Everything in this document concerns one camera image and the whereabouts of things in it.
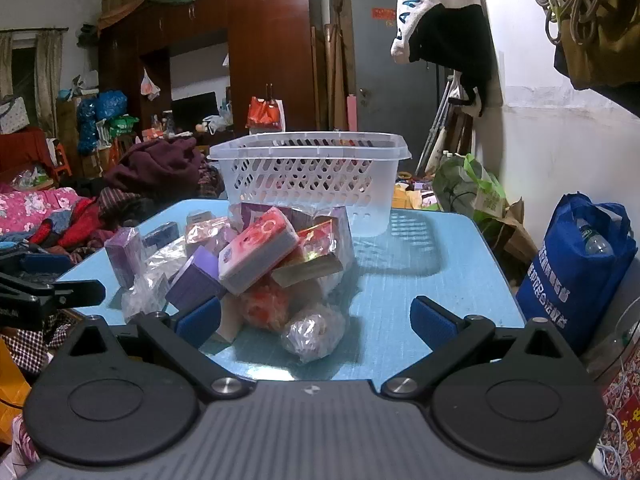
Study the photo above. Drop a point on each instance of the clear water bottle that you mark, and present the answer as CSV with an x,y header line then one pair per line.
x,y
595,240

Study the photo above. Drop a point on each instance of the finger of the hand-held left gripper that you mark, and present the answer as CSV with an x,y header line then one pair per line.
x,y
47,263
75,292

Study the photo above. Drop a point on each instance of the blue shopping bag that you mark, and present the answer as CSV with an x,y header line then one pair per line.
x,y
570,280

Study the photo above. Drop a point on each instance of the red door sign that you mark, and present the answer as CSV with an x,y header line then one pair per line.
x,y
384,15

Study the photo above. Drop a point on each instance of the red clothes pile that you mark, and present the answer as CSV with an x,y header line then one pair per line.
x,y
85,225

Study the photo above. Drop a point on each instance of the pink paper booklet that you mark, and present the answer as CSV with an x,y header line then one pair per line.
x,y
229,325

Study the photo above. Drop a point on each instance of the patterned gift bag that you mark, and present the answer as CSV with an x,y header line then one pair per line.
x,y
14,116

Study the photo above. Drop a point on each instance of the green white plastic bag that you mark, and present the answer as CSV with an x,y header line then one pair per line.
x,y
470,185

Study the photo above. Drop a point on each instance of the grey door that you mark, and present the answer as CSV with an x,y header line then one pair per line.
x,y
380,70

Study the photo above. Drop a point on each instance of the patterned curtain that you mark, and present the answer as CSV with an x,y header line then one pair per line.
x,y
48,80

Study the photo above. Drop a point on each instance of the blue white box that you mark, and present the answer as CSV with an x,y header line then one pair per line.
x,y
160,235

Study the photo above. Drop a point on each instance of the light purple box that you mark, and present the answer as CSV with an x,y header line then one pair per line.
x,y
192,277

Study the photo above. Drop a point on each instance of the black television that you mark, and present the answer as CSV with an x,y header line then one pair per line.
x,y
194,112

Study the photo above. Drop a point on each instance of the pink floral blanket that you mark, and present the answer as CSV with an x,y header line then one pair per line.
x,y
35,210

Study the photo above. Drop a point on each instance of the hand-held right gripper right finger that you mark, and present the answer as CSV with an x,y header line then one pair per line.
x,y
432,317

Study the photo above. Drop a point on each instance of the gold red box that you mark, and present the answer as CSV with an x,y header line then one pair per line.
x,y
315,255

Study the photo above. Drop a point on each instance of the red printed mat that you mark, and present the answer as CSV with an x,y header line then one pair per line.
x,y
625,410

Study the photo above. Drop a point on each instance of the brown paper bag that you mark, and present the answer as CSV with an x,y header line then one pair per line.
x,y
515,235

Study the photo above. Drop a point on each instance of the pink red box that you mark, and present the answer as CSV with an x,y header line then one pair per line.
x,y
257,250

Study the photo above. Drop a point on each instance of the wooden sticks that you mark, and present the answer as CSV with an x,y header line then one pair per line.
x,y
336,75

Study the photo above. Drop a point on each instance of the white pink plastic bag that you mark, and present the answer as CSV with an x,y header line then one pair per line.
x,y
150,85

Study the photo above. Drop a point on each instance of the brown hanging bag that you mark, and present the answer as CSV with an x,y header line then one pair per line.
x,y
610,55

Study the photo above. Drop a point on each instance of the orange red packet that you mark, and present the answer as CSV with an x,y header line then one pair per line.
x,y
265,305

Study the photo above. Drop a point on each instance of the clear plastic bag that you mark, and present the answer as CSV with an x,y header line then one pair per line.
x,y
145,292

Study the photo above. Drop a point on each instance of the pink box in clear wrap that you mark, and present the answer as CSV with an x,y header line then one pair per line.
x,y
207,237

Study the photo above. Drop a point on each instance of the pink board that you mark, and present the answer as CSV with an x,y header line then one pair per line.
x,y
351,112

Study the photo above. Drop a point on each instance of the brown wooden wardrobe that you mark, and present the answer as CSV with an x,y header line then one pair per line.
x,y
260,35

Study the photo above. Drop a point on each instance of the red white hanging bag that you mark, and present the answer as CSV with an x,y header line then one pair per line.
x,y
265,112

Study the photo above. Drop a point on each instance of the blue plastic bags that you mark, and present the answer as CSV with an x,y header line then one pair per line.
x,y
100,115

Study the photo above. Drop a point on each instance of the metal crutches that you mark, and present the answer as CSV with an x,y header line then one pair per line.
x,y
440,125

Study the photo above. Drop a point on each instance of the maroon clothes pile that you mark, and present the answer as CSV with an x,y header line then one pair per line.
x,y
155,165

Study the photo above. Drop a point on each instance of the white black hoodie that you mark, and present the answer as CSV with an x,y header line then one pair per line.
x,y
440,25

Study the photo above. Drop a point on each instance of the purple box in clear wrap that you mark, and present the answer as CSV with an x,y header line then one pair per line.
x,y
122,255

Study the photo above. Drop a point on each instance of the white plastic basket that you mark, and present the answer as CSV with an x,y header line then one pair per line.
x,y
300,180

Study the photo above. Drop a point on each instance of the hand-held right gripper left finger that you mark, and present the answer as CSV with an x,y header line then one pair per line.
x,y
200,317

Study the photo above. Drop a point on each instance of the round item in clear wrap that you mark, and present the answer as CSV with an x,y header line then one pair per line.
x,y
312,332

